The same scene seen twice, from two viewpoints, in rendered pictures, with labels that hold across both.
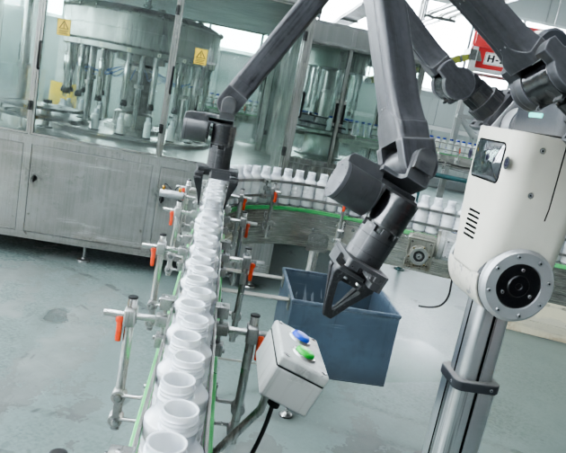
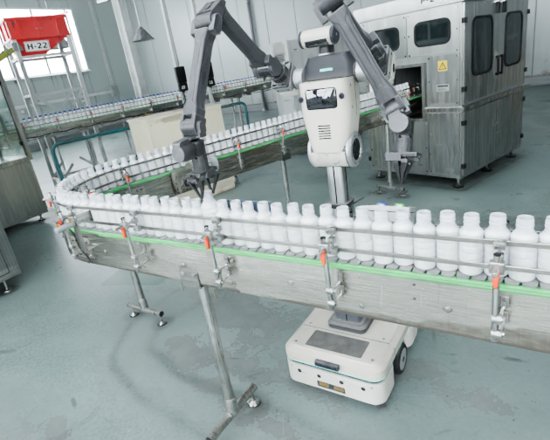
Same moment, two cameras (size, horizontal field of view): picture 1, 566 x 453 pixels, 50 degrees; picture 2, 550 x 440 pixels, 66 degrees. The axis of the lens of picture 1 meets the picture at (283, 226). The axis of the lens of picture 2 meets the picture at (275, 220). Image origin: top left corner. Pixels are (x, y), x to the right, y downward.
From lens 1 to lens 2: 1.19 m
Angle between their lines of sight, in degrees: 47
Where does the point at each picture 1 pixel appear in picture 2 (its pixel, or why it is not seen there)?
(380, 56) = (369, 62)
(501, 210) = (345, 119)
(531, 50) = (371, 39)
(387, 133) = (386, 96)
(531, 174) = (350, 97)
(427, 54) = (257, 55)
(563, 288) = (250, 160)
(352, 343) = not seen: hidden behind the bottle
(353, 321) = not seen: hidden behind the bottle
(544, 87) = (376, 54)
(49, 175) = not seen: outside the picture
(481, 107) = (283, 75)
